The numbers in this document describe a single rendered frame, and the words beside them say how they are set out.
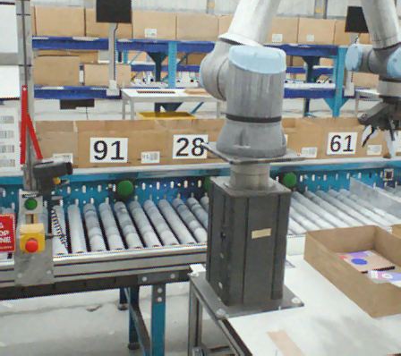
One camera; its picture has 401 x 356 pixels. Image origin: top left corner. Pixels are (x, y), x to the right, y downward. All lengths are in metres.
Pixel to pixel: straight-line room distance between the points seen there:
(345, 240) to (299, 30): 5.88
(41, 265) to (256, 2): 1.05
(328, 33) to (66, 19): 3.65
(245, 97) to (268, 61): 0.11
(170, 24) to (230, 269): 5.69
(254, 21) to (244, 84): 0.26
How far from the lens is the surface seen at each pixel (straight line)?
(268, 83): 1.30
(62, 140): 2.24
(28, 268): 1.76
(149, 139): 2.28
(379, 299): 1.49
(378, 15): 1.57
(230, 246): 1.37
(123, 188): 2.24
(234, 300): 1.44
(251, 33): 1.49
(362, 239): 1.88
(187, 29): 6.94
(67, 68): 6.48
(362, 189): 2.55
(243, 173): 1.36
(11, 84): 1.72
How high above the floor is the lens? 1.48
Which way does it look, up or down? 13 degrees down
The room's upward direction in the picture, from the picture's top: 2 degrees clockwise
